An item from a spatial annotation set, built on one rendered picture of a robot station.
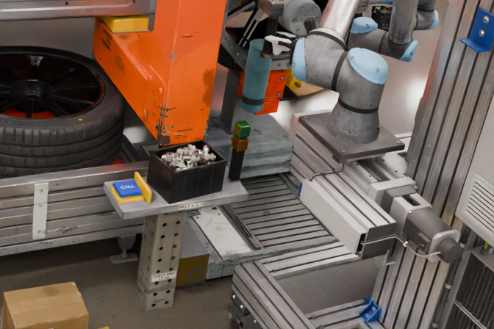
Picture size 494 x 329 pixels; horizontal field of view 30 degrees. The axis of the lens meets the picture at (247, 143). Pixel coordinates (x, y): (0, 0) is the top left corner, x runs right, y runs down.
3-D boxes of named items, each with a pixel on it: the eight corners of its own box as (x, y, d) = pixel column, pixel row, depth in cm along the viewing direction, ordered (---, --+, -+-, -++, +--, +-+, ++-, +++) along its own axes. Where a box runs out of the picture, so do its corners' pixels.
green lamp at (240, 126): (244, 131, 293) (245, 120, 291) (249, 136, 290) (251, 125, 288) (233, 131, 291) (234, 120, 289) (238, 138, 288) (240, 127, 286)
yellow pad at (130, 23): (134, 16, 343) (136, 4, 341) (148, 31, 333) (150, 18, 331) (99, 17, 337) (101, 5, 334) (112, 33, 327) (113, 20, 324)
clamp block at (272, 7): (270, 6, 313) (272, -9, 310) (282, 16, 306) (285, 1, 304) (256, 6, 311) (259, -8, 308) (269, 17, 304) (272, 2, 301)
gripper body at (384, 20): (370, 5, 329) (397, 4, 334) (365, 27, 333) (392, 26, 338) (382, 14, 323) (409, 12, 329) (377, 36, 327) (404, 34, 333)
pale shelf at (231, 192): (225, 172, 307) (226, 165, 306) (248, 200, 295) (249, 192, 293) (102, 189, 287) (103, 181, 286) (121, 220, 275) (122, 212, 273)
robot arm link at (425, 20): (429, 3, 342) (424, 24, 346) (406, 4, 337) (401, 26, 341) (442, 11, 336) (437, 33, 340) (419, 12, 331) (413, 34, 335)
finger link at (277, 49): (261, 53, 308) (288, 59, 308) (264, 37, 305) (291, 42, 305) (262, 50, 311) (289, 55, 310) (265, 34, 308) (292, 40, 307)
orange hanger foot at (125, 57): (132, 52, 353) (141, -33, 336) (187, 118, 315) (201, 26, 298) (90, 55, 346) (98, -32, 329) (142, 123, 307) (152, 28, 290)
